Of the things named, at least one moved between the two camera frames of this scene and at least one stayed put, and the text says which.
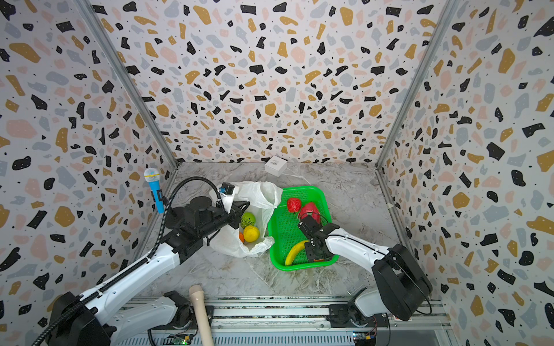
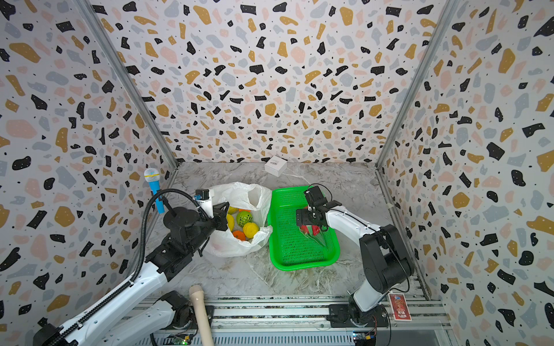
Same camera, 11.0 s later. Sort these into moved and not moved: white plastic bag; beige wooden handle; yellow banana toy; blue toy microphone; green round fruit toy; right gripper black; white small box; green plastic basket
Moved: right gripper black; yellow banana toy; white plastic bag
Not moved: beige wooden handle; green plastic basket; white small box; green round fruit toy; blue toy microphone
